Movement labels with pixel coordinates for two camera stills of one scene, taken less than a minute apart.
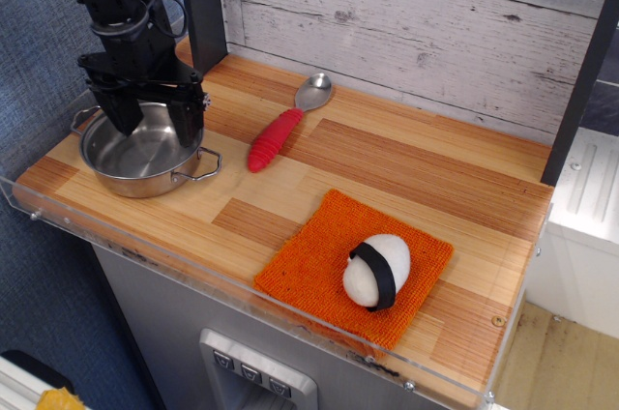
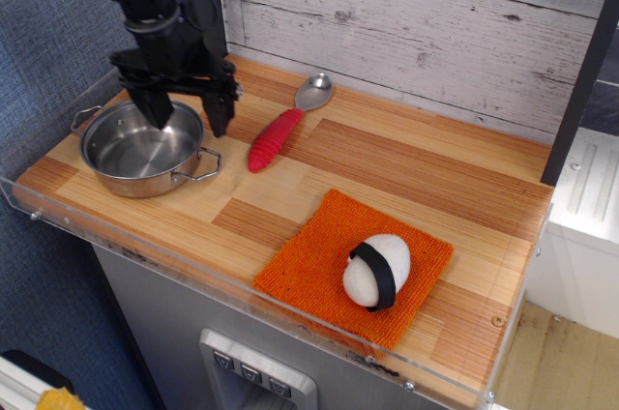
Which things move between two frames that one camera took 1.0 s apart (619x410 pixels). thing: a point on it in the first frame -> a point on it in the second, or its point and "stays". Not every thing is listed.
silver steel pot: x=144 y=162 stays
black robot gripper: x=142 y=62 -> x=168 y=51
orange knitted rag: x=307 y=270 stays
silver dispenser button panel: x=240 y=377 stays
